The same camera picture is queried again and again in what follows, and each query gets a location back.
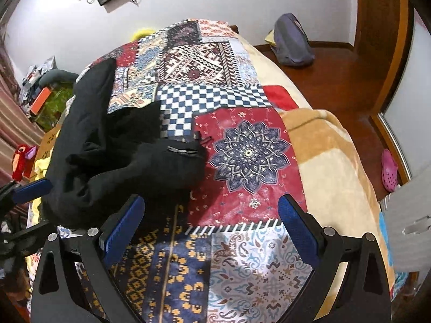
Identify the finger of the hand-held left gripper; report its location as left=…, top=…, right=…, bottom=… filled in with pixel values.
left=0, top=179, right=54, bottom=206
left=0, top=220, right=52, bottom=254

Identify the striped curtain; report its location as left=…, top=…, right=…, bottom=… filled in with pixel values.
left=0, top=42, right=45, bottom=177

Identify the red plush toy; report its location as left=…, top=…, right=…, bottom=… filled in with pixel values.
left=13, top=144, right=37, bottom=181

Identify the pink clog shoe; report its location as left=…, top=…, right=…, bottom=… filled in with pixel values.
left=381, top=149, right=399, bottom=192

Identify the wooden door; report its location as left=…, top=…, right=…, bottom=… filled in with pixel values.
left=353, top=0, right=415, bottom=115

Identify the beige fleece blanket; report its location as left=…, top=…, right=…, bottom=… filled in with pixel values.
left=232, top=23, right=397, bottom=307

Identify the patchwork printed blanket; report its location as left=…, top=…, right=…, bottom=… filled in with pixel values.
left=29, top=18, right=316, bottom=323

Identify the black zip hoodie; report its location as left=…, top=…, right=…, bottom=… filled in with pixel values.
left=44, top=57, right=212, bottom=230

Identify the yellow fuzzy cloth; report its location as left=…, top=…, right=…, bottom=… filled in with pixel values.
left=131, top=27, right=157, bottom=40

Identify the dark grey plush toy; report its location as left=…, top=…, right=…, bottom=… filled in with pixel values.
left=38, top=69, right=80, bottom=87

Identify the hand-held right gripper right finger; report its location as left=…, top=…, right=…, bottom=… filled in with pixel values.
left=278, top=194, right=393, bottom=323

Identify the pile of cluttered boxes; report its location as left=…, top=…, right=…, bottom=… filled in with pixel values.
left=21, top=57, right=56, bottom=108

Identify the brown paw print cardboard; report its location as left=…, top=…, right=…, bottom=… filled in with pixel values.
left=35, top=129, right=62, bottom=162

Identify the white wardrobe door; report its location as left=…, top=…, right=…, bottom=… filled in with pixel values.
left=377, top=7, right=431, bottom=183

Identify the orange box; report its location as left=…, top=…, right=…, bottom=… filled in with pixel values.
left=30, top=87, right=52, bottom=115

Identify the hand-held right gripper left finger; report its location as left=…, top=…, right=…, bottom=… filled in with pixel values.
left=30, top=195, right=159, bottom=323

